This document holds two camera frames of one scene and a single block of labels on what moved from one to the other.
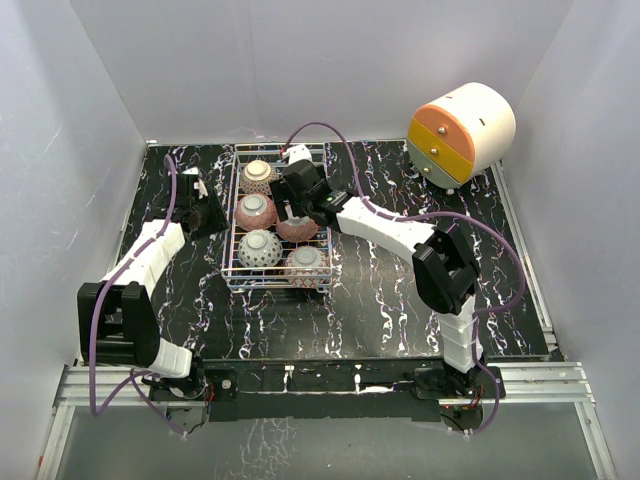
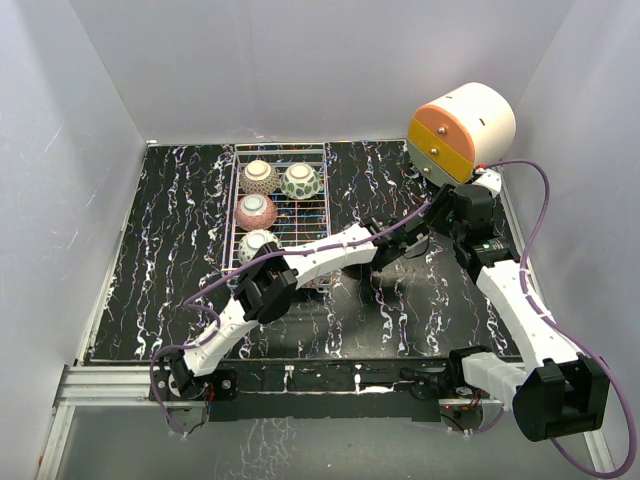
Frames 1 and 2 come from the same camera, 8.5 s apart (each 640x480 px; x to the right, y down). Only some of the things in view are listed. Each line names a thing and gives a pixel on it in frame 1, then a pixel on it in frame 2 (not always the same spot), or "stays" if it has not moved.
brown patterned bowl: (256, 177) stays
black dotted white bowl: (259, 248) stays
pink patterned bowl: (255, 212) stays
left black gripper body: (211, 220) → (379, 265)
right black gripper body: (281, 190) → (440, 215)
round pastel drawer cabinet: (463, 133) stays
